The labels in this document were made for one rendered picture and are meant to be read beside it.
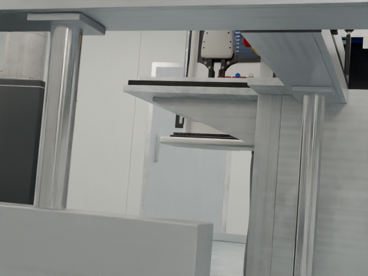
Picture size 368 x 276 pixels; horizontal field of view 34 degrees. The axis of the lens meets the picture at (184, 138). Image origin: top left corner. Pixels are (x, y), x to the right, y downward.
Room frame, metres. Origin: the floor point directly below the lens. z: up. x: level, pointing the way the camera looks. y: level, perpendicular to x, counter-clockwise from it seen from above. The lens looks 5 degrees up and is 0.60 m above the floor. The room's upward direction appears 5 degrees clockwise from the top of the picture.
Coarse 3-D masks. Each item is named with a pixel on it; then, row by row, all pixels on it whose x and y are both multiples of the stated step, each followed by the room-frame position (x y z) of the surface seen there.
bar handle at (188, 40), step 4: (188, 32) 2.71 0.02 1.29; (188, 36) 2.71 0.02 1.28; (188, 40) 2.71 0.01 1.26; (188, 44) 2.71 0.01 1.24; (188, 48) 2.71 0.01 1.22; (188, 52) 2.71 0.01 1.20; (188, 56) 2.71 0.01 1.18; (188, 60) 2.71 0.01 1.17; (184, 64) 2.71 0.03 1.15; (188, 64) 2.71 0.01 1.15; (184, 68) 2.71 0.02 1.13; (188, 68) 2.71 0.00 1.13; (184, 72) 2.71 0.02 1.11; (188, 72) 2.71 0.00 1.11; (184, 76) 2.71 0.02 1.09; (180, 116) 2.71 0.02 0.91; (180, 120) 2.71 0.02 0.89; (184, 120) 2.71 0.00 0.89
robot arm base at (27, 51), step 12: (12, 36) 1.75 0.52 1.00; (24, 36) 1.74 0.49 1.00; (36, 36) 1.76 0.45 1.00; (12, 48) 1.75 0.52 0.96; (24, 48) 1.74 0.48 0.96; (36, 48) 1.76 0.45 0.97; (12, 60) 1.75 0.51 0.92; (24, 60) 1.74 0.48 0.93; (36, 60) 1.76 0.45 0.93; (0, 72) 1.81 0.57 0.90; (12, 72) 1.75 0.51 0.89; (24, 72) 1.75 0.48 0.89; (36, 72) 1.77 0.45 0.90
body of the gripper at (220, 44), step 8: (208, 32) 1.82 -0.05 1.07; (216, 32) 1.81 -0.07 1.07; (224, 32) 1.80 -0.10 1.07; (232, 32) 1.80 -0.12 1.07; (208, 40) 1.82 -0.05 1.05; (216, 40) 1.81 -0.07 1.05; (224, 40) 1.80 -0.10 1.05; (232, 40) 1.80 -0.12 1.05; (208, 48) 1.82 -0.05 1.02; (216, 48) 1.81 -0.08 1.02; (224, 48) 1.80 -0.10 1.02; (232, 48) 1.80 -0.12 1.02; (208, 56) 1.82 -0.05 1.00; (216, 56) 1.81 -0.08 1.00; (224, 56) 1.80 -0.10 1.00
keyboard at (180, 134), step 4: (172, 136) 2.59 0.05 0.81; (176, 136) 2.58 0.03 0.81; (180, 136) 2.57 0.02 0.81; (184, 136) 2.57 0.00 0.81; (188, 136) 2.56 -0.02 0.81; (192, 136) 2.55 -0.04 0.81; (196, 136) 2.54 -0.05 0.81; (200, 136) 2.54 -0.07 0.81; (204, 136) 2.53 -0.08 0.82; (208, 136) 2.52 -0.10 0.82; (212, 136) 2.52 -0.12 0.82; (216, 136) 2.51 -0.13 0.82; (220, 136) 2.51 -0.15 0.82; (224, 136) 2.51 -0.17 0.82; (228, 136) 2.50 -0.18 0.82; (232, 136) 2.49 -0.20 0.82
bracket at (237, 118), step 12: (180, 108) 1.78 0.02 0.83; (192, 108) 1.77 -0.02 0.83; (204, 108) 1.76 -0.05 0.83; (216, 108) 1.75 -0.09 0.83; (228, 108) 1.74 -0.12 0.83; (240, 108) 1.73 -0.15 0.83; (252, 108) 1.72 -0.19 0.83; (204, 120) 1.76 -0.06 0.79; (216, 120) 1.75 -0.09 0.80; (228, 120) 1.74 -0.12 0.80; (240, 120) 1.73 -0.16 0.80; (252, 120) 1.72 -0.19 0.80; (228, 132) 1.74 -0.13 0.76; (240, 132) 1.73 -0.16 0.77; (252, 132) 1.71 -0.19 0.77; (252, 144) 1.71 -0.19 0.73
